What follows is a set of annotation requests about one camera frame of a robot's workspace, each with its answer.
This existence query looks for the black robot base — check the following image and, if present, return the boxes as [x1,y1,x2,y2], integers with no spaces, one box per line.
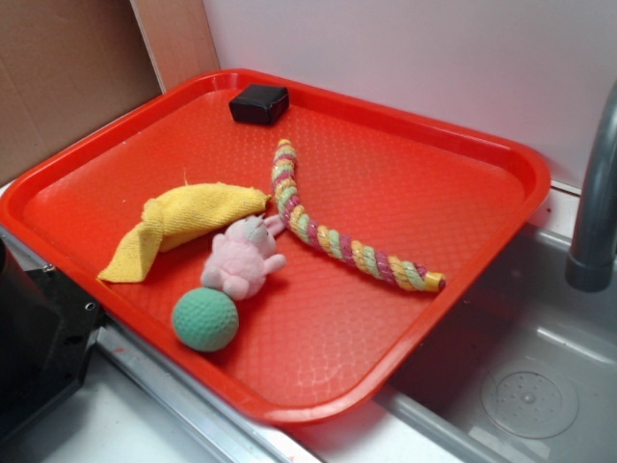
[1,244,100,439]

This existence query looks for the red plastic tray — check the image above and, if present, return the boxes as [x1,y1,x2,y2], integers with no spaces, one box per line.
[1,70,550,425]

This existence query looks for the pink plush bunny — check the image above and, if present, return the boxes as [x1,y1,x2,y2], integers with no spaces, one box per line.
[201,215,286,301]

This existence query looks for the green dimpled ball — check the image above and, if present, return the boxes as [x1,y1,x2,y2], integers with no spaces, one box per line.
[172,287,239,352]

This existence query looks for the black rectangular block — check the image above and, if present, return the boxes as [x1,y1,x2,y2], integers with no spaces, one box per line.
[228,84,290,125]

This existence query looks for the yellow cloth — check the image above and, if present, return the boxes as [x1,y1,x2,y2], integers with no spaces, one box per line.
[97,182,270,284]

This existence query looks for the grey toy sink basin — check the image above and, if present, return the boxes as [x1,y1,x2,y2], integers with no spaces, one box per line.
[294,227,616,462]

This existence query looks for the grey sink faucet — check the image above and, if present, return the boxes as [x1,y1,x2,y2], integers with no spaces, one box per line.
[565,88,616,292]

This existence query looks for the brown cardboard panel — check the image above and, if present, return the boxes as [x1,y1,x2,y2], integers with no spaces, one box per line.
[1,1,219,184]

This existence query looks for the multicolored twisted rope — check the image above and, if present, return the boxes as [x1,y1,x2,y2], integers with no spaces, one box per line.
[270,138,446,293]

